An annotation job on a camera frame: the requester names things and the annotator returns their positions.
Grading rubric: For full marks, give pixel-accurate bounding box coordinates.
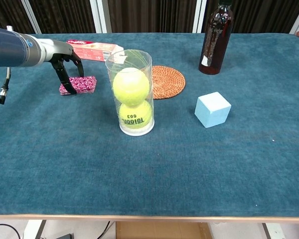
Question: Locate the brown cardboard box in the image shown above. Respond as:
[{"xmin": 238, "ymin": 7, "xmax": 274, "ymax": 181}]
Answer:
[{"xmin": 115, "ymin": 221, "xmax": 213, "ymax": 239}]

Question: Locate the yellow tennis ball black print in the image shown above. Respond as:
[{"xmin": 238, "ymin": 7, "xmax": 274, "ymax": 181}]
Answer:
[{"xmin": 118, "ymin": 100, "xmax": 152, "ymax": 130}]

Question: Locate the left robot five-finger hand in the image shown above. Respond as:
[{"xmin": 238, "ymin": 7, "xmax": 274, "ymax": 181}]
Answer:
[{"xmin": 41, "ymin": 38, "xmax": 85, "ymax": 96}]

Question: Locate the plain yellow tennis ball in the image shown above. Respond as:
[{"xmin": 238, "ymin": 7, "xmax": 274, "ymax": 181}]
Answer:
[{"xmin": 112, "ymin": 67, "xmax": 150, "ymax": 105}]

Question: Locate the black floor cable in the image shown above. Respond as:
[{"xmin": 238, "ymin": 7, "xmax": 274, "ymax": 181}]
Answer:
[
  {"xmin": 0, "ymin": 224, "xmax": 22, "ymax": 239},
  {"xmin": 97, "ymin": 221, "xmax": 111, "ymax": 239}
]

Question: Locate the dark pleated curtain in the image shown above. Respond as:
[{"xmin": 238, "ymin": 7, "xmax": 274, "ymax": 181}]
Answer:
[{"xmin": 0, "ymin": 0, "xmax": 299, "ymax": 35}]

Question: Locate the clear plastic ball tube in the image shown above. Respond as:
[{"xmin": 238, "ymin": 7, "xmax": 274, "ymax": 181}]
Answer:
[{"xmin": 105, "ymin": 49, "xmax": 155, "ymax": 137}]

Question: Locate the white table leg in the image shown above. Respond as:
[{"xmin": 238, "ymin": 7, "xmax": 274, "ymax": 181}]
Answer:
[
  {"xmin": 261, "ymin": 223, "xmax": 288, "ymax": 239},
  {"xmin": 23, "ymin": 220, "xmax": 47, "ymax": 239}
]

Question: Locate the dark brown glass bottle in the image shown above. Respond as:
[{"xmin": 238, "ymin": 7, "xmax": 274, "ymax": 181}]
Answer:
[{"xmin": 198, "ymin": 0, "xmax": 235, "ymax": 76}]

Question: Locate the teal velvet table cloth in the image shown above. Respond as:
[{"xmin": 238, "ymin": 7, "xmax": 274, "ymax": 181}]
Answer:
[{"xmin": 0, "ymin": 32, "xmax": 299, "ymax": 218}]

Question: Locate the light blue foam cube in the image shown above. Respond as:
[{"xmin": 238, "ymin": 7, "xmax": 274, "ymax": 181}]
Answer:
[{"xmin": 194, "ymin": 92, "xmax": 232, "ymax": 129}]

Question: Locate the red white toothpaste box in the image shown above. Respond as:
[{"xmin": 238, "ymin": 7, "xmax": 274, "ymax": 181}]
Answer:
[{"xmin": 66, "ymin": 39, "xmax": 127, "ymax": 63}]

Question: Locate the black arm cable with connector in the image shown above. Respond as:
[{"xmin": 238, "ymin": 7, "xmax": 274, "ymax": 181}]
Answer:
[{"xmin": 0, "ymin": 66, "xmax": 12, "ymax": 106}]

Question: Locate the round woven rattan coaster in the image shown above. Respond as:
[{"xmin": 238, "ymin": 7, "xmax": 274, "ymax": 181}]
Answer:
[{"xmin": 150, "ymin": 65, "xmax": 186, "ymax": 100}]

